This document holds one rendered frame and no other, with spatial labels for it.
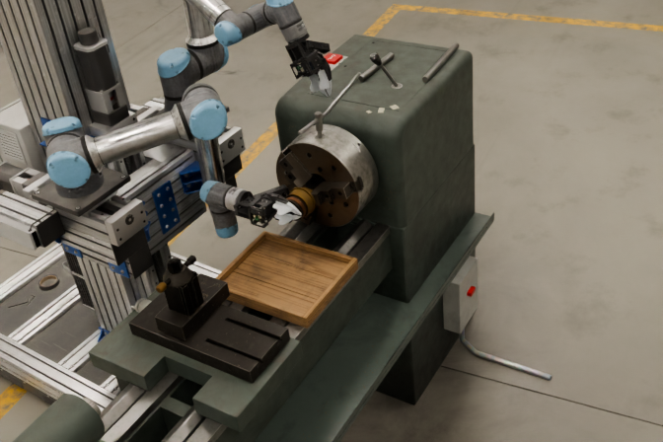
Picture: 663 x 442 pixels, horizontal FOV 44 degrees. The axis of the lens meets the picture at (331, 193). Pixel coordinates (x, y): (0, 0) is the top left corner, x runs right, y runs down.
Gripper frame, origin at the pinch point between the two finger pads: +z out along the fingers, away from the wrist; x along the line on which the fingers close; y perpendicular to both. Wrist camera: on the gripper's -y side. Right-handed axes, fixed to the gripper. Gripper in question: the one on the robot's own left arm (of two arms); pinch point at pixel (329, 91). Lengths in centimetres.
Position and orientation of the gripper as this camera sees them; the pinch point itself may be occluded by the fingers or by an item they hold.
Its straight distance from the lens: 263.8
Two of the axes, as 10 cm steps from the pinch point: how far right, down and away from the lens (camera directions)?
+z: 4.3, 8.4, 3.3
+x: 7.4, -1.2, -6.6
